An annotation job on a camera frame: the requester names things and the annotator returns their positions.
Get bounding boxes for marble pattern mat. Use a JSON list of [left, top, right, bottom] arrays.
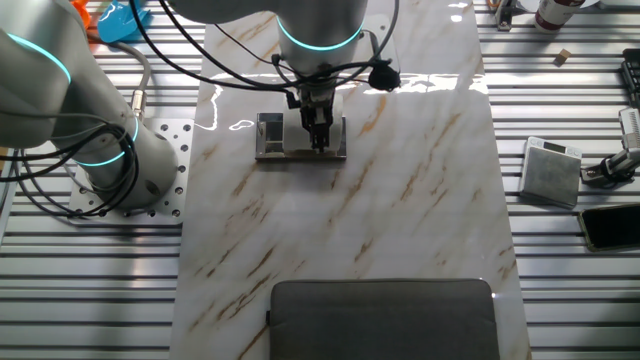
[[169, 0, 533, 360]]

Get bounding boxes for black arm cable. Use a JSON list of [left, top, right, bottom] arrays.
[[127, 0, 403, 94]]

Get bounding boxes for camera clamp stand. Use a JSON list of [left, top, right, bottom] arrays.
[[579, 148, 640, 190]]

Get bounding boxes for black smartphone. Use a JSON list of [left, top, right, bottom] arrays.
[[577, 202, 640, 253]]

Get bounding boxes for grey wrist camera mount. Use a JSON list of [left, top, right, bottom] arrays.
[[362, 13, 402, 76]]

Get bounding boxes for blue toy shovel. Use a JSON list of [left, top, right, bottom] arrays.
[[96, 0, 152, 44]]

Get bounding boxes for grey cable with metal connector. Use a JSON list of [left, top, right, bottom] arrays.
[[84, 32, 154, 122]]

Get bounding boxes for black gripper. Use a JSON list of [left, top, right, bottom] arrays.
[[285, 69, 346, 153]]

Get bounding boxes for silver digital kitchen scale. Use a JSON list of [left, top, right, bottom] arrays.
[[518, 136, 584, 210]]

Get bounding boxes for silver box camera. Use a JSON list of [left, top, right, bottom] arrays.
[[618, 106, 640, 150]]

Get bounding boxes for white toilet paper roll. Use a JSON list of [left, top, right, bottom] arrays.
[[281, 92, 347, 153]]

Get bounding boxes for red and white can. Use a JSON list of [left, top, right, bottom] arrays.
[[533, 0, 587, 33]]

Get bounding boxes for chrome paper roll shelf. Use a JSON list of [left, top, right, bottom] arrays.
[[255, 112, 348, 162]]

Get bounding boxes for orange toy shovel green handle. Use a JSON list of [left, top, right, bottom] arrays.
[[69, 0, 93, 33]]

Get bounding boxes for grey fabric laptop sleeve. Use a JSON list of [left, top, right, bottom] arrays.
[[266, 278, 501, 360]]

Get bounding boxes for black base cable bundle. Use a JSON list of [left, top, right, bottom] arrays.
[[0, 122, 142, 218]]

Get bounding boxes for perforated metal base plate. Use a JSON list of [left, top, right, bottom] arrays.
[[67, 118, 195, 227]]

